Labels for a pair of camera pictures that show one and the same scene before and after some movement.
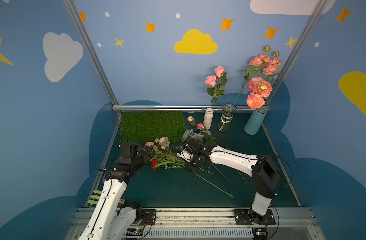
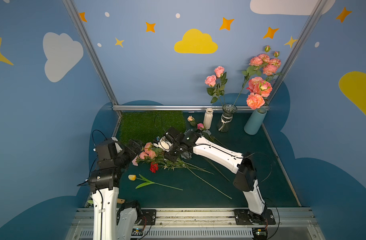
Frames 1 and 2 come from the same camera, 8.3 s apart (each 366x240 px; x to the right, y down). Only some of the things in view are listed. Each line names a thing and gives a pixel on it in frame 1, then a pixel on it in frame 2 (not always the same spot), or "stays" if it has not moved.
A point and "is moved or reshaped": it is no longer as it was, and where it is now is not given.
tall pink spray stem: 256,63 stays
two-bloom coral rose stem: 255,100 stays
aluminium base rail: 295,223 stays
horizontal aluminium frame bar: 174,107 stays
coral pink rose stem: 253,81 stays
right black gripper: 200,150 → 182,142
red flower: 154,161 is moved or reshaped
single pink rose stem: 214,89 stays
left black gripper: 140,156 → 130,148
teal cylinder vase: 254,123 stays
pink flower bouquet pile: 165,158 is moved or reshaped
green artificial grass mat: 144,126 stays
